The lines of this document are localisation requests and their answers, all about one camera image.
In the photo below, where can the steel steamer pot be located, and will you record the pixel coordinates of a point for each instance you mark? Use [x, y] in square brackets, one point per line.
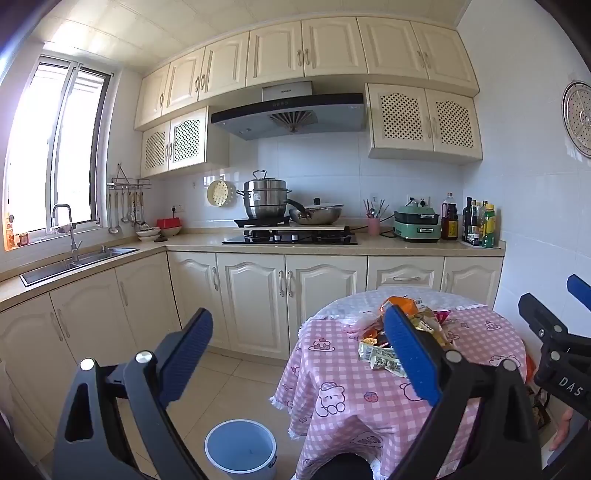
[265, 198]

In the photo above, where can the steel kitchen sink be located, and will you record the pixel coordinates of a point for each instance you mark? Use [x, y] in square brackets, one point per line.
[51, 272]

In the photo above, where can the person's right hand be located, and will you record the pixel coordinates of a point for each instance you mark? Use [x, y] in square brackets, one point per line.
[564, 429]

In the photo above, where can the yellow brown snack packet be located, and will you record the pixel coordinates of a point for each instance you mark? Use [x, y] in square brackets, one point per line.
[431, 325]

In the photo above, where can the pink utensil holder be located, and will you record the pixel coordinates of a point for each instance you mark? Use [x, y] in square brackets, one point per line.
[373, 226]

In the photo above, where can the yellow round steamer tray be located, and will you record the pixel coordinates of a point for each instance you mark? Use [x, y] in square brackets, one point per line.
[218, 193]

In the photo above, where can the orange red snack wrapper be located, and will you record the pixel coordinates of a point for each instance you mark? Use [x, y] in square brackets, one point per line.
[374, 334]

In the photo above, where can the hanging kitchen utensils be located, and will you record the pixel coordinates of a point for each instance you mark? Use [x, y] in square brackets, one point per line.
[124, 212]

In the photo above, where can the dark sauce bottles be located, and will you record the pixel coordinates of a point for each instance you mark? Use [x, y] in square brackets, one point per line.
[472, 224]

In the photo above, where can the grey range hood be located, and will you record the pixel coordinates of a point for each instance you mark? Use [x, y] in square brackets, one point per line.
[286, 113]

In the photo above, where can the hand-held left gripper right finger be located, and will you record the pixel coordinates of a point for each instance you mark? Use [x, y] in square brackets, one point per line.
[411, 355]

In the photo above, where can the large brown sauce bottle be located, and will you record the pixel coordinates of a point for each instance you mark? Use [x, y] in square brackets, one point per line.
[449, 221]

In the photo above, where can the small cream lattice door cabinet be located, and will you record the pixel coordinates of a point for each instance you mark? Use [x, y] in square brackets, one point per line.
[184, 141]

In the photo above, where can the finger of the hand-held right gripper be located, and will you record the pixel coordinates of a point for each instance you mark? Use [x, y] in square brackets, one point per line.
[581, 287]
[542, 316]

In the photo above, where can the wide cream lattice door cabinet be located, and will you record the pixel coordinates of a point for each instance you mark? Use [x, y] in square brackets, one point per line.
[425, 122]

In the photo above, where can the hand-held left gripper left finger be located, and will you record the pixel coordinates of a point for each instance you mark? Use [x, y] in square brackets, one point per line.
[189, 350]

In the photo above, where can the steel wok with lid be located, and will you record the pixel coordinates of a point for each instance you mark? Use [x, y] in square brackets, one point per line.
[318, 213]

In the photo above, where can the blue plastic bucket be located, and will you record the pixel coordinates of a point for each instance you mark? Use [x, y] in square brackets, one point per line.
[240, 447]

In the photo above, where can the pink checked tablecloth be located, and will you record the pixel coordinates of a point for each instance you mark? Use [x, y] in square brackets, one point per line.
[351, 387]

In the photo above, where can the cream lower cabinets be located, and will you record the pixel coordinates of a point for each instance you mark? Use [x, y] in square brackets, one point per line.
[249, 300]

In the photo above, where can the stacked white bowls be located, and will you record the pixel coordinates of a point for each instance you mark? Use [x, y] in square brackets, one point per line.
[148, 234]

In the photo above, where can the orange snack packet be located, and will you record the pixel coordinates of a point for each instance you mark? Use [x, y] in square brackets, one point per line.
[399, 304]

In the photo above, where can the white lace cloth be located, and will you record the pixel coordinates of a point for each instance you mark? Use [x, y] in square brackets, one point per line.
[346, 304]

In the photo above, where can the green electric cooker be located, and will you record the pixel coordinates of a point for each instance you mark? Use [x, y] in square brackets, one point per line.
[415, 224]

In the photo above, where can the steel sink faucet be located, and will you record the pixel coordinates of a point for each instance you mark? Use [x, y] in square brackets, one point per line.
[72, 235]

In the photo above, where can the cream upper cabinet row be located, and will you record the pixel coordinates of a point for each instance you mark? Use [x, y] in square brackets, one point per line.
[332, 48]

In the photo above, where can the person's dark pants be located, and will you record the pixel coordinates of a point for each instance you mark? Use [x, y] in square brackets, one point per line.
[344, 468]

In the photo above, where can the red bowl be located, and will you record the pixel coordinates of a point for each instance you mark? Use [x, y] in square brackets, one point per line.
[169, 226]

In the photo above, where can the green white snack wrapper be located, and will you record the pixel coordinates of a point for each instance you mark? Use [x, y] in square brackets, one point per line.
[381, 357]

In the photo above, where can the kitchen window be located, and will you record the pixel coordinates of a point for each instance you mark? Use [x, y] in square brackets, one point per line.
[32, 161]

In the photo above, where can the black gas stove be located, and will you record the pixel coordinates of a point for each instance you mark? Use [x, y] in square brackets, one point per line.
[288, 238]

